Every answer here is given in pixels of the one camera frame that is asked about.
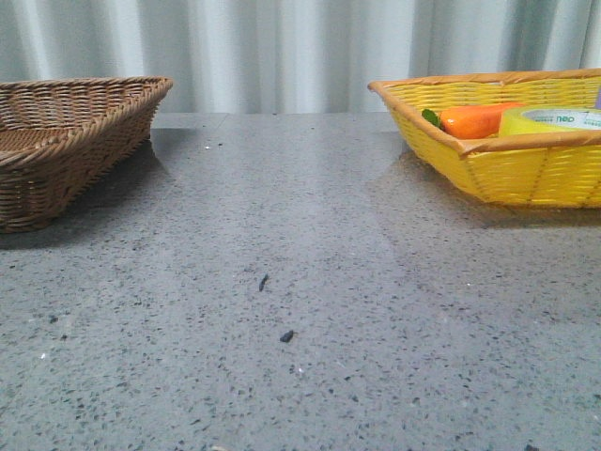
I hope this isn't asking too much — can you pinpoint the yellow tape roll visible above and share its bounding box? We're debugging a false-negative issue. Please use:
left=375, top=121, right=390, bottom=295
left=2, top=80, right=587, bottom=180
left=498, top=106, right=600, bottom=136

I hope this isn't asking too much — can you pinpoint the white curtain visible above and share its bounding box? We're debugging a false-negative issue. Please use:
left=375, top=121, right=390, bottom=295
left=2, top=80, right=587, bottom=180
left=1, top=1, right=600, bottom=114

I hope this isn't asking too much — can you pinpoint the orange toy carrot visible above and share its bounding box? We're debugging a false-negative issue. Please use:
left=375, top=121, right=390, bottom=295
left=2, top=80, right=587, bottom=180
left=421, top=102, right=523, bottom=139

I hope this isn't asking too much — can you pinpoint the brown wicker basket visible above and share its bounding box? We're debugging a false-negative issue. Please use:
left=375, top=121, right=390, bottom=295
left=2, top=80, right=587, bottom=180
left=1, top=76, right=173, bottom=233

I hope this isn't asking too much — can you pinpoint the yellow wicker basket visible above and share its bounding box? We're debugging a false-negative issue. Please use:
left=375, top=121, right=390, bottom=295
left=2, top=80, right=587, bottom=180
left=368, top=69, right=600, bottom=208

